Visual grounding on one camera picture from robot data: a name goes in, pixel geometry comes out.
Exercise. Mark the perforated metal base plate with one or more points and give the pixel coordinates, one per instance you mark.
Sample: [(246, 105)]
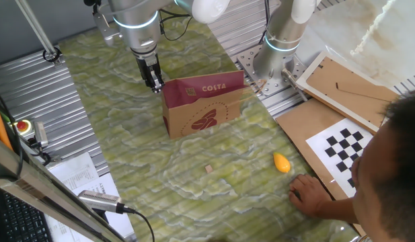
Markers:
[(251, 60)]

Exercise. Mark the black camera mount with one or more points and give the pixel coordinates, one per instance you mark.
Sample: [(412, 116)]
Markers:
[(37, 153)]

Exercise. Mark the brown cardboard sheet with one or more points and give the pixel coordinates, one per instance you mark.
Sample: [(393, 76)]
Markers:
[(304, 124)]

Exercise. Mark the white framed brown board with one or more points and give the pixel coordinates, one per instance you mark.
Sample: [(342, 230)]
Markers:
[(355, 90)]

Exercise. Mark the grey ribbed camera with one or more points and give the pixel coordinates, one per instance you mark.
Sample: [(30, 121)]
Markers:
[(41, 134)]

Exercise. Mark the black keyboard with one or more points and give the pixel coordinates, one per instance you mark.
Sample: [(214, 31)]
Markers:
[(22, 218)]

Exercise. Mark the green marble pattern mat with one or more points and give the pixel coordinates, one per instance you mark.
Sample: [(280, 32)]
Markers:
[(160, 201)]

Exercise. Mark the red emergency stop button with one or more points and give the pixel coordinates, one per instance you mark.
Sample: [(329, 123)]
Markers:
[(23, 127)]

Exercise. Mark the Costa paper bag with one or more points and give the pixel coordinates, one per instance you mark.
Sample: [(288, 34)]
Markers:
[(200, 114)]

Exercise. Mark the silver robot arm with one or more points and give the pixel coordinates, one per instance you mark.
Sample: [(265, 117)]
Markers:
[(140, 30)]

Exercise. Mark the printed paper sheet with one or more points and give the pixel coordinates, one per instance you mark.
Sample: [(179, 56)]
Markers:
[(76, 171), (106, 188)]

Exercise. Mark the person's forearm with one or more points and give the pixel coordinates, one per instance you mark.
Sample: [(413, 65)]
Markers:
[(338, 210)]

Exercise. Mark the metal stand pole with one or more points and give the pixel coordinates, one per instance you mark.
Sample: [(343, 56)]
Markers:
[(35, 25)]

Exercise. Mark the yellow toy mango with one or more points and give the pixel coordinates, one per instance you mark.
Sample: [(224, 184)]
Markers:
[(282, 163)]

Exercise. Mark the white marble pattern sheet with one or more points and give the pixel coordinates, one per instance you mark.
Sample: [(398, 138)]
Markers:
[(378, 33)]

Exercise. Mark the shiny metal frame bar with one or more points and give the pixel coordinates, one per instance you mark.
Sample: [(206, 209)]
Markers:
[(32, 178)]

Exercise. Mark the person's head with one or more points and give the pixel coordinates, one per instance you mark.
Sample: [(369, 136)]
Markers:
[(395, 174)]

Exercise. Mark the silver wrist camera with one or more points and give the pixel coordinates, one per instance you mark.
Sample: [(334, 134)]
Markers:
[(104, 28)]

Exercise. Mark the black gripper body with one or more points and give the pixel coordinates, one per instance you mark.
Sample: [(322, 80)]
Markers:
[(147, 67)]

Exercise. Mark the checkerboard calibration paper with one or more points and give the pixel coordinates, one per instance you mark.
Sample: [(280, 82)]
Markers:
[(341, 151)]

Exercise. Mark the person's hand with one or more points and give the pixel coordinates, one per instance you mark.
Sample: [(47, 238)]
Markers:
[(309, 196)]

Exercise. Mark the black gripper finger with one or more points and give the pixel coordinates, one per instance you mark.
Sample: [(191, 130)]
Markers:
[(161, 80), (154, 85)]

